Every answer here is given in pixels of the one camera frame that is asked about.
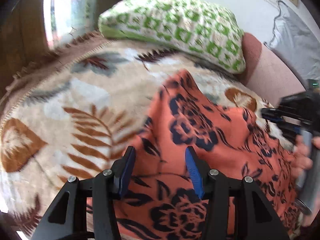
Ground grey cloth on wall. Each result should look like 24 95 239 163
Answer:
264 0 319 88

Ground green white patterned pillow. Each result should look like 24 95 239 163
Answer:
98 0 246 74

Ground person right hand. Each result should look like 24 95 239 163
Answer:
291 135 313 179

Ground stained glass window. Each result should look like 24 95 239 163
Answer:
43 0 97 49

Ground orange floral garment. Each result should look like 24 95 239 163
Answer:
114 69 299 239

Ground leaf pattern fleece blanket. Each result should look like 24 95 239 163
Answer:
1 37 290 237

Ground pink bolster cushion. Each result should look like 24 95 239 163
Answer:
238 33 305 106

